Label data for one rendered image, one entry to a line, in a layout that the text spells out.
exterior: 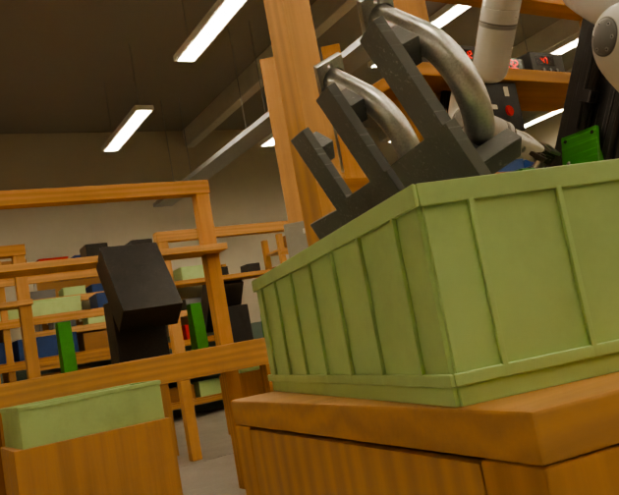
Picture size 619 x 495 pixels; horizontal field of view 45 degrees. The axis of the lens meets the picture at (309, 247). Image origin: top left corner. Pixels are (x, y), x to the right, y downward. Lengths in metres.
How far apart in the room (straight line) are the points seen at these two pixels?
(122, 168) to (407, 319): 11.65
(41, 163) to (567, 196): 11.46
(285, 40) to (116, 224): 10.04
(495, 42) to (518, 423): 1.44
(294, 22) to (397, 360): 1.50
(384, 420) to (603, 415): 0.21
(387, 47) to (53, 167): 11.32
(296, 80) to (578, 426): 1.57
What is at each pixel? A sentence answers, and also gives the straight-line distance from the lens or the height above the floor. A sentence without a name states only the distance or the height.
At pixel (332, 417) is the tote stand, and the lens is 0.77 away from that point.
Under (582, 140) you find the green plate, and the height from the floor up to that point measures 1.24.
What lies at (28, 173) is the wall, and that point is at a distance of 11.87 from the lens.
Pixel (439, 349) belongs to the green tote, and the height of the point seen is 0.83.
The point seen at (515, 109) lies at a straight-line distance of 2.34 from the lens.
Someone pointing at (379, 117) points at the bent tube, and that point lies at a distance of 0.87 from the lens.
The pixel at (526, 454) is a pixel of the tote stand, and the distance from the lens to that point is 0.52.
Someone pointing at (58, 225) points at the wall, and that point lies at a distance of 11.75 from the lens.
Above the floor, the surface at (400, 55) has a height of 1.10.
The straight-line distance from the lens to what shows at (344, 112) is 0.86.
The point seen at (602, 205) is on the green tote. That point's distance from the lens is 0.66.
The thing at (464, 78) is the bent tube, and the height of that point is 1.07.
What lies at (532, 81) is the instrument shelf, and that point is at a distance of 2.42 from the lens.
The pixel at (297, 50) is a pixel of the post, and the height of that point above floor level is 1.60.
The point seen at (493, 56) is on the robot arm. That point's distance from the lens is 1.88.
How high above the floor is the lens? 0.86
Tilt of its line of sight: 7 degrees up
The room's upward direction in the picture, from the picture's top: 10 degrees counter-clockwise
